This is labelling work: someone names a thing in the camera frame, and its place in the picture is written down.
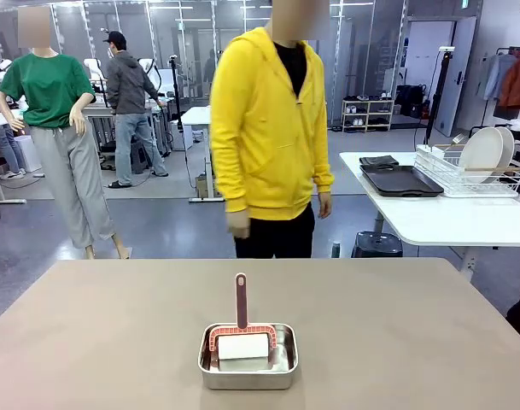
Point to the black bags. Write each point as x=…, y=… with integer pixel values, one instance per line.
x=409, y=100

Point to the pink brown lint roller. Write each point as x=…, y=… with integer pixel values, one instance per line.
x=241, y=299

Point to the white side table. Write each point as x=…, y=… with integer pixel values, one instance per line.
x=456, y=218

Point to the man with black cap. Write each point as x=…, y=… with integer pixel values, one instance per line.
x=127, y=85

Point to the black plastic stool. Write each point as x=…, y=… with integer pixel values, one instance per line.
x=377, y=245

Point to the grey plastic stool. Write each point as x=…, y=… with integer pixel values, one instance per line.
x=140, y=156

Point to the black clothes rack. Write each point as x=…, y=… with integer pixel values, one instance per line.
x=503, y=49

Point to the person's right forearm yellow sleeve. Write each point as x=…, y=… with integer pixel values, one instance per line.
x=231, y=188

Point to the white standing desk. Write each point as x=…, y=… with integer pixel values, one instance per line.
x=195, y=115

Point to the mannequin in green t-shirt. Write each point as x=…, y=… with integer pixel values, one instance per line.
x=50, y=94

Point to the bystander in dark top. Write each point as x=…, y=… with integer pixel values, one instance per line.
x=3, y=141

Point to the person's left hand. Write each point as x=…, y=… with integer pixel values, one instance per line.
x=325, y=205

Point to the grey blue shirt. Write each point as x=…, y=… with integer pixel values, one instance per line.
x=496, y=77

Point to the person in yellow hoodie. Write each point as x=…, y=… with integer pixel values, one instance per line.
x=259, y=149

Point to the person's left forearm yellow sleeve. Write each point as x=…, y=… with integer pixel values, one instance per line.
x=323, y=179

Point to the white storage box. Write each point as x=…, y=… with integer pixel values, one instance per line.
x=29, y=154

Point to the rectangular stainless steel tin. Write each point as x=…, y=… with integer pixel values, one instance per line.
x=247, y=380

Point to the white shoe rack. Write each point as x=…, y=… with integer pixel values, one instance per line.
x=367, y=113

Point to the person's right hand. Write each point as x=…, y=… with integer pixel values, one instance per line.
x=238, y=224

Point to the orange jacket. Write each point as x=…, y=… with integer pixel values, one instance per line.
x=518, y=81

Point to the black tripod stand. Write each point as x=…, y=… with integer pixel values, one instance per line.
x=439, y=94

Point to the white door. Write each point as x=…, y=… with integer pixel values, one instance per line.
x=462, y=64

